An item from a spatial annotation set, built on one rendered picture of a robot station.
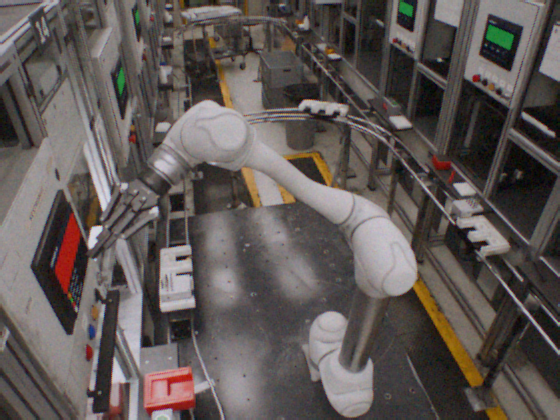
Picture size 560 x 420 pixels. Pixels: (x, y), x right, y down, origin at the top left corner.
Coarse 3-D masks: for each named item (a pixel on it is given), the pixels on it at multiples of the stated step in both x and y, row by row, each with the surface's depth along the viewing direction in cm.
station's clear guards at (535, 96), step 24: (552, 24) 166; (552, 48) 168; (552, 72) 170; (528, 96) 186; (552, 96) 172; (456, 120) 245; (480, 120) 223; (504, 120) 204; (528, 120) 188; (552, 120) 174; (456, 144) 249; (480, 144) 226; (552, 144) 176; (480, 168) 229
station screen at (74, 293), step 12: (60, 240) 83; (84, 240) 99; (60, 252) 82; (84, 252) 98; (84, 264) 97; (72, 276) 87; (84, 276) 95; (72, 288) 86; (72, 300) 85; (72, 312) 84
